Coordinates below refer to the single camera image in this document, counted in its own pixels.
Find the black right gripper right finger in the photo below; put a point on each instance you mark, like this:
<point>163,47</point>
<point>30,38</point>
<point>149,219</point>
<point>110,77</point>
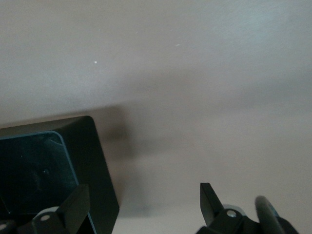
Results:
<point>219,221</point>

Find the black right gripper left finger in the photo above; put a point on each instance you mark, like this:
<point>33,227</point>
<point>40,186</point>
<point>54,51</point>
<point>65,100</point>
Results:
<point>68,217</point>

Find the black plastic tray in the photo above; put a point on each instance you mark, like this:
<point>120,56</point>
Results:
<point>92,158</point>

